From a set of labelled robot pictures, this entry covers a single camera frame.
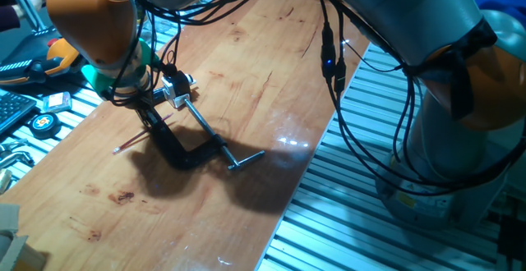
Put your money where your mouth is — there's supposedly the round black tape measure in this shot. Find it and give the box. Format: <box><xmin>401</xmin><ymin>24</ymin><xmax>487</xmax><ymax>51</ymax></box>
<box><xmin>28</xmin><ymin>113</ymin><xmax>62</xmax><ymax>140</ymax></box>

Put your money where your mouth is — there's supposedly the black white pencil sharpener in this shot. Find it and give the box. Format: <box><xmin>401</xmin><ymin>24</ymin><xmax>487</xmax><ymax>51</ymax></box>
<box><xmin>160</xmin><ymin>70</ymin><xmax>197</xmax><ymax>109</ymax></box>

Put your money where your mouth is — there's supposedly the black computer keyboard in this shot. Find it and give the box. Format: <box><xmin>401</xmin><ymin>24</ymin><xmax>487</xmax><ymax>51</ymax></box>
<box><xmin>0</xmin><ymin>91</ymin><xmax>37</xmax><ymax>136</ymax></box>

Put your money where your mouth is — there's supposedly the black metal C-clamp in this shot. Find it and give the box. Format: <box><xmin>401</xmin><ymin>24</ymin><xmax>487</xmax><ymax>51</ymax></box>
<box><xmin>150</xmin><ymin>86</ymin><xmax>266</xmax><ymax>172</ymax></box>

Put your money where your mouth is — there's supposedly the glossy orange wooden board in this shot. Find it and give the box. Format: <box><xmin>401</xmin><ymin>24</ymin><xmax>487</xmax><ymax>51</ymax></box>
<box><xmin>0</xmin><ymin>0</ymin><xmax>375</xmax><ymax>271</ymax></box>

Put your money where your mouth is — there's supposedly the thin red pencil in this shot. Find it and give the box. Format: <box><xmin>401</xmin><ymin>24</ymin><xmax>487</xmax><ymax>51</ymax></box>
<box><xmin>113</xmin><ymin>113</ymin><xmax>175</xmax><ymax>155</ymax></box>

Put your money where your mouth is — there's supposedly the black orange teach pendant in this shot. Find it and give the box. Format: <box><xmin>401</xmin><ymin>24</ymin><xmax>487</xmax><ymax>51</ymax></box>
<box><xmin>0</xmin><ymin>26</ymin><xmax>81</xmax><ymax>86</ymax></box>

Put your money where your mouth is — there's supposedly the blue plastic bag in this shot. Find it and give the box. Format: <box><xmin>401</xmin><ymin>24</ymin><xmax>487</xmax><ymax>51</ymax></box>
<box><xmin>474</xmin><ymin>0</ymin><xmax>526</xmax><ymax>30</ymax></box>

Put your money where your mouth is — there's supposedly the grey slanted metal bar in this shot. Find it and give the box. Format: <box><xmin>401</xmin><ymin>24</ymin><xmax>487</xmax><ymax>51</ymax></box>
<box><xmin>3</xmin><ymin>0</ymin><xmax>46</xmax><ymax>32</ymax></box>

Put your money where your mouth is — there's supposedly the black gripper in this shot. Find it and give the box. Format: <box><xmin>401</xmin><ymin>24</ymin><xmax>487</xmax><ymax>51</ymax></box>
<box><xmin>121</xmin><ymin>92</ymin><xmax>165</xmax><ymax>131</ymax></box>

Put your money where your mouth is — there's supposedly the small white pink box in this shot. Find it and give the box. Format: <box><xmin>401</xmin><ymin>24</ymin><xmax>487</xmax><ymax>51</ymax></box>
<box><xmin>42</xmin><ymin>91</ymin><xmax>73</xmax><ymax>114</ymax></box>

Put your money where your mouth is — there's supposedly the dark sleeved person forearm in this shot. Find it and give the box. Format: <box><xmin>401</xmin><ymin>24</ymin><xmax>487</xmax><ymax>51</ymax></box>
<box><xmin>0</xmin><ymin>3</ymin><xmax>24</xmax><ymax>33</ymax></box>

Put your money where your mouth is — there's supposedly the chrome faucet part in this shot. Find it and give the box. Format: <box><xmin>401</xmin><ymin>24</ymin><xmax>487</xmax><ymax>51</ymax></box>
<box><xmin>0</xmin><ymin>139</ymin><xmax>36</xmax><ymax>169</ymax></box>

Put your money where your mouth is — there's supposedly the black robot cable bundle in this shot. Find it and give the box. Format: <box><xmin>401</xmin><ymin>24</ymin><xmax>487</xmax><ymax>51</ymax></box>
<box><xmin>117</xmin><ymin>0</ymin><xmax>526</xmax><ymax>196</ymax></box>

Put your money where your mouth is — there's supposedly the brass fitting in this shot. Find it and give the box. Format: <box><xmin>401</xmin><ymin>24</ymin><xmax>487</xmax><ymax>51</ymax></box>
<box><xmin>0</xmin><ymin>168</ymin><xmax>13</xmax><ymax>194</ymax></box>

